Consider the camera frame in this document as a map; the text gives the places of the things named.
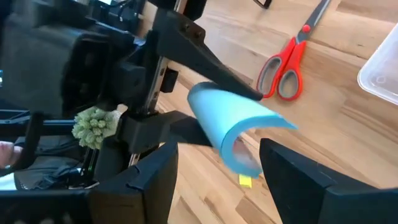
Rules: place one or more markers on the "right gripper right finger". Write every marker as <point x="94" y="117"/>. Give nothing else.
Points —
<point x="295" y="193"/>

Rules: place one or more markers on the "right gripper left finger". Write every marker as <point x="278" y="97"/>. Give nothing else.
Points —
<point x="149" y="193"/>

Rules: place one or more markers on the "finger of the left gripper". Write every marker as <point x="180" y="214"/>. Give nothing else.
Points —
<point x="192" y="46"/>
<point x="149" y="130"/>

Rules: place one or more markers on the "blue sticky note pad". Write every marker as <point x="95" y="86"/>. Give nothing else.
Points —
<point x="224" y="115"/>

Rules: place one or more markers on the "clear pencil box orange lid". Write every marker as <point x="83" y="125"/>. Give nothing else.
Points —
<point x="382" y="71"/>

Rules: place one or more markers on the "green plant in white pot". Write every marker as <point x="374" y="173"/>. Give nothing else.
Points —
<point x="93" y="127"/>

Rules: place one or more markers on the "person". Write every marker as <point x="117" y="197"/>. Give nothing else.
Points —
<point x="7" y="154"/>

